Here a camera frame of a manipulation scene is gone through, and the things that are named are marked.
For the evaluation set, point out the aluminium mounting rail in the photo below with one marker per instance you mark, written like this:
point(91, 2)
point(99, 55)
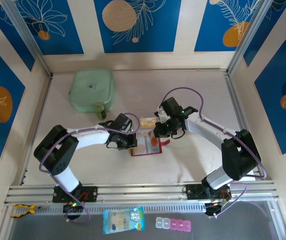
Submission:
point(145, 191)

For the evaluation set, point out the aluminium frame post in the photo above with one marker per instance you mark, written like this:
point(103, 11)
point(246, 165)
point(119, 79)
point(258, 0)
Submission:
point(28, 37)
point(250, 37)

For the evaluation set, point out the mint green zip pouch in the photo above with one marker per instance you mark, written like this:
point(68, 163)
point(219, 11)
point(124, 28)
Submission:
point(90, 90)

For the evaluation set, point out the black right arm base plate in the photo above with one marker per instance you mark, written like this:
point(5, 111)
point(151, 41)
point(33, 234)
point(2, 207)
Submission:
point(193, 192)

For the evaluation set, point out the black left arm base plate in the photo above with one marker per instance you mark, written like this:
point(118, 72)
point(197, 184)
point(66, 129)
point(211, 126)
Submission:
point(90, 193)

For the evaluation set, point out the small green bottle orange cap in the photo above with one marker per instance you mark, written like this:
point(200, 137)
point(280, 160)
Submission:
point(100, 112)

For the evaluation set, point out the white pink pill organiser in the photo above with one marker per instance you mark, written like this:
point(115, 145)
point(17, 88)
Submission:
point(173, 224)

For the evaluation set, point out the red card holder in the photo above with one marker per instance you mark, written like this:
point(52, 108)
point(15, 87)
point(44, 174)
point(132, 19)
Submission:
point(140, 147)

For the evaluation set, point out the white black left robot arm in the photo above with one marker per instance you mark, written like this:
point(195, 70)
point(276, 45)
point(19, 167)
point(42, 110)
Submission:
point(90, 138)

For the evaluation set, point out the black arm base electronics box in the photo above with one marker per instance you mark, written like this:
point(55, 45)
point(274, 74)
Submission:
point(218, 207)
point(73, 207)

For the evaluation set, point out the blue wet wipes packet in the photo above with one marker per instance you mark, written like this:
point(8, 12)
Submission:
point(123, 221)

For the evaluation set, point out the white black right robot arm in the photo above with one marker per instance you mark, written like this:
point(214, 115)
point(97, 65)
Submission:
point(208, 128)

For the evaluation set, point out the aluminium side rail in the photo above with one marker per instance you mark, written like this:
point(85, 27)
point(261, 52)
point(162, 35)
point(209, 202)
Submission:
point(43, 100)
point(236, 105)

